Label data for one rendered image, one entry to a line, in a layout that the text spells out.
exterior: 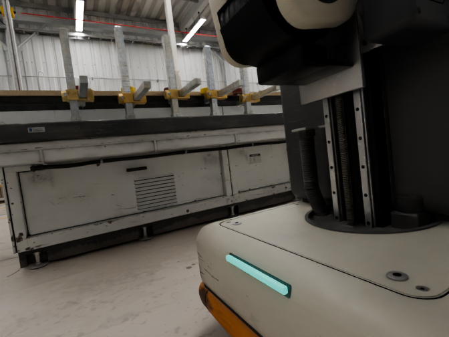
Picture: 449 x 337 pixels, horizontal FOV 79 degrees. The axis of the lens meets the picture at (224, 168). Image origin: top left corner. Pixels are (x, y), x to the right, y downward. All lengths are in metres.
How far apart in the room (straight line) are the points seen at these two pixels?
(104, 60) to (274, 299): 9.02
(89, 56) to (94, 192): 7.72
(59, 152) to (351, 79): 1.26
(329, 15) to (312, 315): 0.44
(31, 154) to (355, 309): 1.38
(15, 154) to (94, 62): 7.84
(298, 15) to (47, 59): 8.83
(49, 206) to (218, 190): 1.01
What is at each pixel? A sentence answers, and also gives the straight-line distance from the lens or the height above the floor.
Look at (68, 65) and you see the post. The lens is 1.54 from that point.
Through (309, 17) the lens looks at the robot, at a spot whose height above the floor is 0.65.
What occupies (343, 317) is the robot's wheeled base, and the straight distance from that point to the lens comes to 0.39.
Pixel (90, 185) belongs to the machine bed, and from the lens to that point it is 1.71.
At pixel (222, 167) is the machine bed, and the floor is 0.37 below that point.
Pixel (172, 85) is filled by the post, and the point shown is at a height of 0.88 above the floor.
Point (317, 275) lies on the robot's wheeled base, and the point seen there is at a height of 0.28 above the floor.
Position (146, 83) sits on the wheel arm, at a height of 0.81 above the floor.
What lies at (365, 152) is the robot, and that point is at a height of 0.43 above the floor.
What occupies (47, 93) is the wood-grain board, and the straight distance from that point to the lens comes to 1.71.
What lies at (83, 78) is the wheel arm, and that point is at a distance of 1.26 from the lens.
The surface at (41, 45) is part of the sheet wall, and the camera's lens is 9.31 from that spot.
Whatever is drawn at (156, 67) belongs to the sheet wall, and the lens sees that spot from 9.55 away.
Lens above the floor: 0.46
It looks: 3 degrees down
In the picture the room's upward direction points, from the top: 7 degrees counter-clockwise
